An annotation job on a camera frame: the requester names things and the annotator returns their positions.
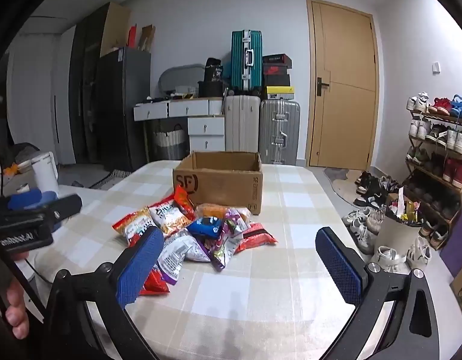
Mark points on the teal suitcase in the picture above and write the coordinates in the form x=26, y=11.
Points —
x=240, y=63

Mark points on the red paper bag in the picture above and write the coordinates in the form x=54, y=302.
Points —
x=132, y=35

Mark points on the purple bag on floor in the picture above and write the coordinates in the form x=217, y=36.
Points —
x=456, y=247

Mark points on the wooden door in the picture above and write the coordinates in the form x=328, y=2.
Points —
x=343, y=120

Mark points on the blue cookie packet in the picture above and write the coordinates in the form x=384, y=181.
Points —
x=204, y=227

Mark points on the red black shoe box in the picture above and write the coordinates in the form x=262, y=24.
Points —
x=277, y=69

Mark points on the white waste bin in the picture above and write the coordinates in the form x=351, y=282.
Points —
x=394, y=232

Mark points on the red snack packet white label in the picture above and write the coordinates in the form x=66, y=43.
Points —
x=255, y=238

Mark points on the beige floor mat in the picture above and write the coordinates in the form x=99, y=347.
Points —
x=347, y=187

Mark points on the striped floor mat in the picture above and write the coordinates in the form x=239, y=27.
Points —
x=112, y=178

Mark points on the white electric kettle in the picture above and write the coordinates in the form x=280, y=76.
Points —
x=45, y=176

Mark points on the red crinkled snack packet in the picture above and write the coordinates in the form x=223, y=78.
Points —
x=156, y=285

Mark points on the brown cardboard box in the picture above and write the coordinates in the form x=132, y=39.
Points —
x=219, y=183

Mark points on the silver purple snack packet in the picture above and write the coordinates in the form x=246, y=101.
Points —
x=174, y=257

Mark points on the flat cardboard sheet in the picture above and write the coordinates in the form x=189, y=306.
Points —
x=148, y=37

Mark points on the black printed bag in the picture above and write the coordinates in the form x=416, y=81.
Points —
x=214, y=77

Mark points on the wooden shoe rack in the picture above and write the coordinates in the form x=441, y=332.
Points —
x=430, y=172

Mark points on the pile of loose shoes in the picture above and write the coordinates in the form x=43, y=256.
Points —
x=362, y=221

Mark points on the silver suitcase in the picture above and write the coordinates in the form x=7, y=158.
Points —
x=279, y=127

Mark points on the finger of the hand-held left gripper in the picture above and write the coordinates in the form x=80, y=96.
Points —
x=65, y=206
x=24, y=199

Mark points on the clear packet brown cake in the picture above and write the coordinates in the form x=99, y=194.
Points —
x=212, y=210

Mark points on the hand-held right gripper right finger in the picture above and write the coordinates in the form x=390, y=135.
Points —
x=340, y=266

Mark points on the white light switch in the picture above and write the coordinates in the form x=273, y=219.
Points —
x=436, y=67

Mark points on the white desk with drawers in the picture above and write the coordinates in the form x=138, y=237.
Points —
x=206, y=125

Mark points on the checked tablecloth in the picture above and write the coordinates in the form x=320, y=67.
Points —
x=291, y=213

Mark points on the orange noodle snack packet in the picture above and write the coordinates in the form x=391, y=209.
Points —
x=131, y=225

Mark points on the dark tall wardrobe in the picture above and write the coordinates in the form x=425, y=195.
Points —
x=82, y=82

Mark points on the beige suitcase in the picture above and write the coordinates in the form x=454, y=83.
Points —
x=242, y=123

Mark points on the woven laundry basket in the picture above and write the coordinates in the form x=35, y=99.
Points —
x=169, y=144

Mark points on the grey oval object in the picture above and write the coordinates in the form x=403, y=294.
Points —
x=178, y=77

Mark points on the pink candy packet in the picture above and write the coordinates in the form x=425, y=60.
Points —
x=234, y=220

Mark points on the black refrigerator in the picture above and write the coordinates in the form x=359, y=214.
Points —
x=118, y=112

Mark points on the person's left hand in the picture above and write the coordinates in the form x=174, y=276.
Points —
x=17, y=307

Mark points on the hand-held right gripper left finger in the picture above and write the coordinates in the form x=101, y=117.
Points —
x=141, y=266

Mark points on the rows of stored shoes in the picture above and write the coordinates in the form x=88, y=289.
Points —
x=454, y=138

